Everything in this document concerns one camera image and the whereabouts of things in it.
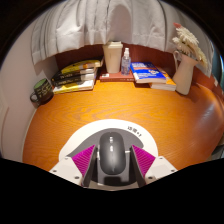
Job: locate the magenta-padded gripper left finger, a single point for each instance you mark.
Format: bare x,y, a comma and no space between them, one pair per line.
65,168

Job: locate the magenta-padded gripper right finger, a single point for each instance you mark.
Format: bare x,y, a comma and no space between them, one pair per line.
160,168

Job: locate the dark grey computer mouse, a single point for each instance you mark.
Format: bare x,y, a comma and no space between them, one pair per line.
112,153

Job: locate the round white grey mouse pad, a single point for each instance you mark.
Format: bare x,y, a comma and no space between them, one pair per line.
86,135

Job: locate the dark mug with green print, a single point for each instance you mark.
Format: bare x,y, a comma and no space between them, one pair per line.
43,90

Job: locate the yellow white book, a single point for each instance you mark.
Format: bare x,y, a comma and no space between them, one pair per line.
73,87

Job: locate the black spine book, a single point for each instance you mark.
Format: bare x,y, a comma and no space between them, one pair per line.
73,74
75,80

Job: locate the cream ceramic jug vase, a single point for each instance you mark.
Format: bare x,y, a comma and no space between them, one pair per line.
184,78

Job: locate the blue cover book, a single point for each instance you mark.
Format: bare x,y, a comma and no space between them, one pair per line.
146,71

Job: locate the dark red book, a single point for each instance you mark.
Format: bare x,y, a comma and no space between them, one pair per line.
115,77

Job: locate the yellow black cover book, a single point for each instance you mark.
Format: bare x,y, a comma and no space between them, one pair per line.
80,66

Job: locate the clear spray bottle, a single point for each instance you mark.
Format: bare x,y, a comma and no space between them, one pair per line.
126,65

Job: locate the cream lidded tumbler cup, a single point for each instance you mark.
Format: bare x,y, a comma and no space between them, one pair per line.
112,58

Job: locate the white flower bouquet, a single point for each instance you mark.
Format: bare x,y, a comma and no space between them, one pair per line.
188,41

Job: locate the white pleated curtain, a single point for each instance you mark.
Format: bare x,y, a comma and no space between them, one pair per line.
100,23

